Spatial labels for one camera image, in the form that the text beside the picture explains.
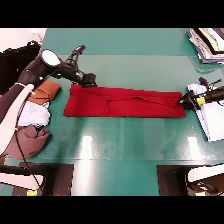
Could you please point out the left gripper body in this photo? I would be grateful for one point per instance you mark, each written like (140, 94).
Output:
(89, 80)

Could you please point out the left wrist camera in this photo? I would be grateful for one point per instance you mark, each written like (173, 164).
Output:
(74, 58)

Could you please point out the black garment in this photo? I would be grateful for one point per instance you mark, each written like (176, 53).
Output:
(13, 66)

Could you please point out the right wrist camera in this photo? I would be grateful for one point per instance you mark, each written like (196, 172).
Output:
(205, 81)

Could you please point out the red T-shirt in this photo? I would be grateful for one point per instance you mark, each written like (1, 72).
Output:
(133, 106)

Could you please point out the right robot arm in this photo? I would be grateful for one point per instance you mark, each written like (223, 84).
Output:
(215, 94)

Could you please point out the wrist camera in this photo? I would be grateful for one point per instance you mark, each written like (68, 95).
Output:
(74, 58)
(205, 81)

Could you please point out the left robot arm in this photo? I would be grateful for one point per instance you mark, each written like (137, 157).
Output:
(33, 71)

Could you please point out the orange garment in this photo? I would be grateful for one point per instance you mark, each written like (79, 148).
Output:
(45, 91)

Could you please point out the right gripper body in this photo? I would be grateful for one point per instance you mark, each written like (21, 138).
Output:
(190, 100)

